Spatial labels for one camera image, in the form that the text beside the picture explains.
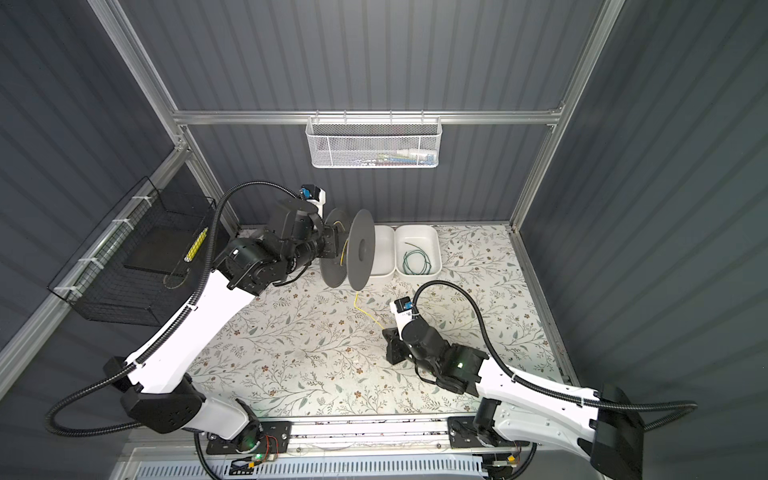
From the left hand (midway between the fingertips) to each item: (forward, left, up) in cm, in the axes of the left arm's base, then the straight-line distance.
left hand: (334, 228), depth 68 cm
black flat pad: (+3, +44, -8) cm, 45 cm away
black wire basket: (-2, +50, -10) cm, 51 cm away
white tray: (+29, -30, -36) cm, 55 cm away
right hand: (-16, -11, -23) cm, 30 cm away
